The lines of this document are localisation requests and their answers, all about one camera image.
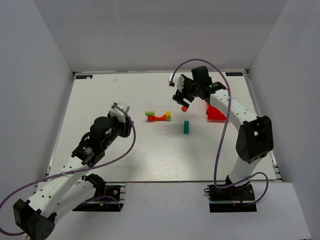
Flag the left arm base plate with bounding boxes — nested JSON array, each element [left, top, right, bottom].
[[72, 183, 126, 213]]

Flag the teal wood block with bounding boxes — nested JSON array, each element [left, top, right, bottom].
[[183, 120, 190, 135]]

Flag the red arch wood block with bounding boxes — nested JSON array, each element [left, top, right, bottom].
[[152, 114, 167, 121]]

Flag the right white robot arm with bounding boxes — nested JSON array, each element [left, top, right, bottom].
[[169, 66, 274, 191]]

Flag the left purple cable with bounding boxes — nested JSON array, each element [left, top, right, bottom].
[[0, 104, 136, 237]]

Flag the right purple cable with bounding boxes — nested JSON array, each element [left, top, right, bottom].
[[169, 58, 269, 206]]

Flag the long green wood block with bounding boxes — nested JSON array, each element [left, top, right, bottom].
[[145, 111, 155, 116]]

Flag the right blue table sticker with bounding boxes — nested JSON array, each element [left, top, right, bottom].
[[225, 72, 243, 77]]

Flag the blue table sticker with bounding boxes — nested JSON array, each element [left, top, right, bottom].
[[75, 75, 93, 80], [225, 72, 243, 77]]

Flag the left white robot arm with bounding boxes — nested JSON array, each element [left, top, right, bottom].
[[13, 102, 135, 240]]

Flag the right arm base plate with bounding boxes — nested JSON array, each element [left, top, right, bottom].
[[204, 183, 257, 213]]

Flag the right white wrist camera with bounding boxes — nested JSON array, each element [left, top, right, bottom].
[[168, 73, 187, 92]]

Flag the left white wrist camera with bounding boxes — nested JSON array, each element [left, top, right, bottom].
[[108, 102, 130, 123]]

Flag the red plastic bin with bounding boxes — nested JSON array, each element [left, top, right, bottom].
[[206, 103, 226, 123]]

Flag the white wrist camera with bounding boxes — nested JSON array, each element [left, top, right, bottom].
[[108, 102, 130, 123], [168, 73, 187, 92]]

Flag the purple cable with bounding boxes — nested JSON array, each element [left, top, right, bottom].
[[169, 58, 269, 206], [0, 104, 136, 237]]

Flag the left blue table sticker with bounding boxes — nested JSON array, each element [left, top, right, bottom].
[[75, 75, 93, 80]]

